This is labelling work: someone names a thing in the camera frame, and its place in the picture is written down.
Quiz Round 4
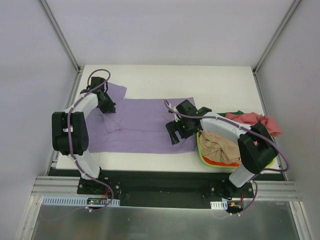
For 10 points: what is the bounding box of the green plastic basket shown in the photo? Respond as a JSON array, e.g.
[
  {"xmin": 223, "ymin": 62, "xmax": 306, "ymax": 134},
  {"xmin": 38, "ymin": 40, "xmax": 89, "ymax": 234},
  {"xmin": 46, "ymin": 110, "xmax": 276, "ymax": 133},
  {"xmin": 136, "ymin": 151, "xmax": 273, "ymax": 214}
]
[{"xmin": 196, "ymin": 131, "xmax": 276, "ymax": 170}]

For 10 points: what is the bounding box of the right aluminium frame post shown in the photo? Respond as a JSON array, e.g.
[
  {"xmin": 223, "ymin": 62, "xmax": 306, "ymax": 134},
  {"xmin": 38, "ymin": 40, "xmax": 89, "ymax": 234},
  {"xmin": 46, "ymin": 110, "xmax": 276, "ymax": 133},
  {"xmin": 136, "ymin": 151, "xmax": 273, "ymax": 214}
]
[{"xmin": 252, "ymin": 0, "xmax": 303, "ymax": 76}]

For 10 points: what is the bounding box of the beige t shirt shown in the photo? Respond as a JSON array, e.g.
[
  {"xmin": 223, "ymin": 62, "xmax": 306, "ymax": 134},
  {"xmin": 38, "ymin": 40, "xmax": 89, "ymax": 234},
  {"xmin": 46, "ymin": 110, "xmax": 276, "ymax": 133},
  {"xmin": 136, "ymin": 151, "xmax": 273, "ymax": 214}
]
[{"xmin": 198, "ymin": 129, "xmax": 241, "ymax": 165}]

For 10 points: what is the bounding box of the aluminium front rail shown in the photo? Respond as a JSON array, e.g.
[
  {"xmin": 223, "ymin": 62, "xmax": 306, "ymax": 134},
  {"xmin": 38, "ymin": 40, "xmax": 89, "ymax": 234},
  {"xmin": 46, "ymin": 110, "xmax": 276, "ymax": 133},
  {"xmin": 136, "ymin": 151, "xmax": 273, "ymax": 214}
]
[{"xmin": 31, "ymin": 176, "xmax": 303, "ymax": 202}]

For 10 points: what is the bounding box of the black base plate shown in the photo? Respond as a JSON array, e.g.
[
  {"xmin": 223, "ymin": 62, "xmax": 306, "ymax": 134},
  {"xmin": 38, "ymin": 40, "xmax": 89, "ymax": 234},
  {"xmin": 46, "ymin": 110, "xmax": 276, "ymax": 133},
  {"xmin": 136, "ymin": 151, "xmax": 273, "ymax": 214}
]
[{"xmin": 47, "ymin": 168, "xmax": 281, "ymax": 208}]

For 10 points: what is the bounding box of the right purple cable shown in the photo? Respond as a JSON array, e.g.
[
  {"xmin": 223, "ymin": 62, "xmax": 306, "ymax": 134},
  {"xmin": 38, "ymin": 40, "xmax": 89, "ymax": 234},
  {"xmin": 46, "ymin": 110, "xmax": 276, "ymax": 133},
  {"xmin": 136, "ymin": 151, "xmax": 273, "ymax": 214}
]
[{"xmin": 163, "ymin": 99, "xmax": 291, "ymax": 220}]

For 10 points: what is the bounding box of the pink t shirt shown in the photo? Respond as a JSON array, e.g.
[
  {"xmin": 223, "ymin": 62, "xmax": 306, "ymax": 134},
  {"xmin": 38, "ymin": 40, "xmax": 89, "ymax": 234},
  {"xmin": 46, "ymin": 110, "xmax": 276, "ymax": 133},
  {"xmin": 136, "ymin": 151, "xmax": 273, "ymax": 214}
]
[{"xmin": 224, "ymin": 112, "xmax": 282, "ymax": 137}]

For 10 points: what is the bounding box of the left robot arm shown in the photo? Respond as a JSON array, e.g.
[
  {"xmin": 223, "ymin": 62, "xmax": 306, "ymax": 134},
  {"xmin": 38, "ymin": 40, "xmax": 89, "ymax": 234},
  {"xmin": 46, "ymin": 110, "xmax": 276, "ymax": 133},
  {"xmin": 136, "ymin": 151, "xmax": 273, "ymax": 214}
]
[{"xmin": 51, "ymin": 76, "xmax": 116, "ymax": 195}]

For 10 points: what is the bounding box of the right white cable duct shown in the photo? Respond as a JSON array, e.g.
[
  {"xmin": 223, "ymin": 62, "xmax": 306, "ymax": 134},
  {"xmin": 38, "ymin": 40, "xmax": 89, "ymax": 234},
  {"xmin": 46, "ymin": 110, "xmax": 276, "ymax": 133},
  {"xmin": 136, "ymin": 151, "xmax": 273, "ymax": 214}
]
[{"xmin": 210, "ymin": 199, "xmax": 228, "ymax": 211}]

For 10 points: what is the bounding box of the aluminium frame post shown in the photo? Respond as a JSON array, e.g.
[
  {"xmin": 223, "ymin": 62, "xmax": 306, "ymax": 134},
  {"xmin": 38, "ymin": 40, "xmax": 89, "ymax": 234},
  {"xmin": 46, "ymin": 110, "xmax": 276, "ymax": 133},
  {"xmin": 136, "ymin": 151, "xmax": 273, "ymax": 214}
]
[
  {"xmin": 252, "ymin": 0, "xmax": 303, "ymax": 76},
  {"xmin": 37, "ymin": 0, "xmax": 81, "ymax": 73}
]

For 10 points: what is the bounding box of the purple t shirt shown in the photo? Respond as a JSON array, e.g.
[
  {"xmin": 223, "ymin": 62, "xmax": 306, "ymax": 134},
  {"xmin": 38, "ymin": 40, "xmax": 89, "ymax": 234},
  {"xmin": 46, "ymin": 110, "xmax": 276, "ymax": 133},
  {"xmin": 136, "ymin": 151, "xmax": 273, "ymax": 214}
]
[{"xmin": 85, "ymin": 83, "xmax": 197, "ymax": 154}]

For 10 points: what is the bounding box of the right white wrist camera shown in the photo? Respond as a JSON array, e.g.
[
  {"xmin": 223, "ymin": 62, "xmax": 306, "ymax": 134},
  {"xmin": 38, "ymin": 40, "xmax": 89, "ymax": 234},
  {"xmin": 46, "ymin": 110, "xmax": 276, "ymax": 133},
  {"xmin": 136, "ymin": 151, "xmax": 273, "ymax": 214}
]
[{"xmin": 168, "ymin": 103, "xmax": 178, "ymax": 114}]

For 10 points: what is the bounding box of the left aluminium frame post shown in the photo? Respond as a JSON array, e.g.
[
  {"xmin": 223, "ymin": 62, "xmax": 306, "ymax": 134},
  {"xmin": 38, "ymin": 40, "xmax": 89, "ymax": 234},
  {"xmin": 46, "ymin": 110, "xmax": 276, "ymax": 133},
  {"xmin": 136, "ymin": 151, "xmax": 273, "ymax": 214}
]
[{"xmin": 37, "ymin": 0, "xmax": 81, "ymax": 73}]

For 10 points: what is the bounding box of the purple cable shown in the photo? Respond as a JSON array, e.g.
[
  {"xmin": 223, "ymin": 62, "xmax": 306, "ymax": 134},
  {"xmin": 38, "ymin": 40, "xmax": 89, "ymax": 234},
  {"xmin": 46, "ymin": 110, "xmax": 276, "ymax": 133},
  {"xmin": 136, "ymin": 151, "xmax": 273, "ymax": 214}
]
[
  {"xmin": 42, "ymin": 68, "xmax": 115, "ymax": 222},
  {"xmin": 163, "ymin": 99, "xmax": 291, "ymax": 220}
]

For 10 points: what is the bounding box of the white cable duct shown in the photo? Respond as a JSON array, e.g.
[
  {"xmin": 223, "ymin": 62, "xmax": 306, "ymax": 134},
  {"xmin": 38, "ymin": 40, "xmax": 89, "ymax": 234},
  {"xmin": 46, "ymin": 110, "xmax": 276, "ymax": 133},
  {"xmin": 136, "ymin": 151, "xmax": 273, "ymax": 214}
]
[
  {"xmin": 210, "ymin": 199, "xmax": 228, "ymax": 211},
  {"xmin": 42, "ymin": 196, "xmax": 120, "ymax": 208}
]

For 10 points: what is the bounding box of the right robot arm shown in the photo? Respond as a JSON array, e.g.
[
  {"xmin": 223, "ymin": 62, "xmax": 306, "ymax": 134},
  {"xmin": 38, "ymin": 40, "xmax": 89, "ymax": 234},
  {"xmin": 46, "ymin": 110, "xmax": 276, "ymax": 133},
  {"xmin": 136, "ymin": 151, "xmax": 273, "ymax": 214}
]
[{"xmin": 164, "ymin": 100, "xmax": 279, "ymax": 198}]

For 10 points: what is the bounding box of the dark green t shirt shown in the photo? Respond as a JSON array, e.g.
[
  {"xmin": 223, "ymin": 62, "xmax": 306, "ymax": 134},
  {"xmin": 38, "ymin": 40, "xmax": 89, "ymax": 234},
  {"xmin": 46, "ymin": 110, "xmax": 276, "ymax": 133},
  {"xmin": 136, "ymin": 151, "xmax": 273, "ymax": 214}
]
[{"xmin": 218, "ymin": 110, "xmax": 244, "ymax": 117}]

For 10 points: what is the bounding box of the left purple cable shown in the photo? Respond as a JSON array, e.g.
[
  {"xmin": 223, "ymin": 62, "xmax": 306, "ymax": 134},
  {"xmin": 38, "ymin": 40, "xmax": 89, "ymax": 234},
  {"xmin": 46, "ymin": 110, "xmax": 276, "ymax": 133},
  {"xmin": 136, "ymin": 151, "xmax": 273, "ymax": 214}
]
[{"xmin": 42, "ymin": 68, "xmax": 115, "ymax": 222}]

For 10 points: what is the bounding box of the orange t shirt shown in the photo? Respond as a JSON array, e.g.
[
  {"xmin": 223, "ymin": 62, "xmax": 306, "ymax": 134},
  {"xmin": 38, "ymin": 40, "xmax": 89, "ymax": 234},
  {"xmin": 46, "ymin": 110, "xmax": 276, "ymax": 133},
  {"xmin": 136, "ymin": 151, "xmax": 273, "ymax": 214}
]
[{"xmin": 201, "ymin": 156, "xmax": 240, "ymax": 168}]

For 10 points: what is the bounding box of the left white cable duct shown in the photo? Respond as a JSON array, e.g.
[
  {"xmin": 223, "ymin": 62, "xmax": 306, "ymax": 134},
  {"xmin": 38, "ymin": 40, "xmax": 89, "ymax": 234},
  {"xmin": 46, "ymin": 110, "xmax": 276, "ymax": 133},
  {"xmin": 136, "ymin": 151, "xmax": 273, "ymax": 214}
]
[{"xmin": 42, "ymin": 196, "xmax": 120, "ymax": 208}]

